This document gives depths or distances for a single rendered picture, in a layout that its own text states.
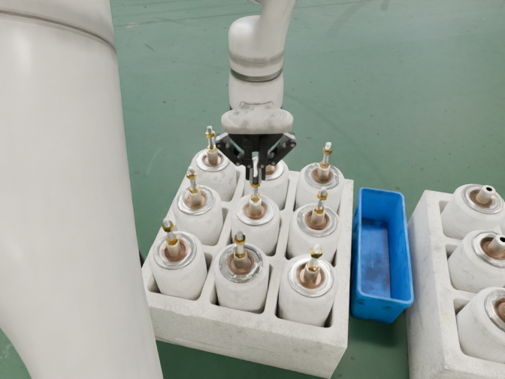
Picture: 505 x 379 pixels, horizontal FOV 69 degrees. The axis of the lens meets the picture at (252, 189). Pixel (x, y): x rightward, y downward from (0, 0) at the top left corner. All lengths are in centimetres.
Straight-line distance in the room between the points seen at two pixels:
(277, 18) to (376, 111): 103
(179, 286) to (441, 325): 45
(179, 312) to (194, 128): 76
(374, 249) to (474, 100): 85
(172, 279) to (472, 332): 49
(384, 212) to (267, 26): 69
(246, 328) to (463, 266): 40
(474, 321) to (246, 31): 55
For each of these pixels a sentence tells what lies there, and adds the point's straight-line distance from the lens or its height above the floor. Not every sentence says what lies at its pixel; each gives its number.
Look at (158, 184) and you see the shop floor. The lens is 112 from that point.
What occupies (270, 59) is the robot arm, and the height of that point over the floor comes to 58.
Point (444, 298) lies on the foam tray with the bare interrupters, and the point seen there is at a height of 18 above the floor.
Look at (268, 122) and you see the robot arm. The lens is 46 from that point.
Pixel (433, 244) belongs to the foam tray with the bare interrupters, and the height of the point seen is 18.
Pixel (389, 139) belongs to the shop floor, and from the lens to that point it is 132.
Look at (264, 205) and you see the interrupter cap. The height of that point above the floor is 25.
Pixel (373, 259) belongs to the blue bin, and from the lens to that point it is 97.
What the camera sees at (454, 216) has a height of 21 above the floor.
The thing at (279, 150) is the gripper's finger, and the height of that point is 41.
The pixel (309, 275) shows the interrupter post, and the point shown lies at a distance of 60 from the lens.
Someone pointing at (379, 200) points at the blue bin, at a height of 9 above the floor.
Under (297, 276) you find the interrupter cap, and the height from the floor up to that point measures 25.
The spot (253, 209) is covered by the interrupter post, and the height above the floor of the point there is 27.
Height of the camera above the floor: 80
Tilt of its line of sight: 48 degrees down
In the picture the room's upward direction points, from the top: straight up
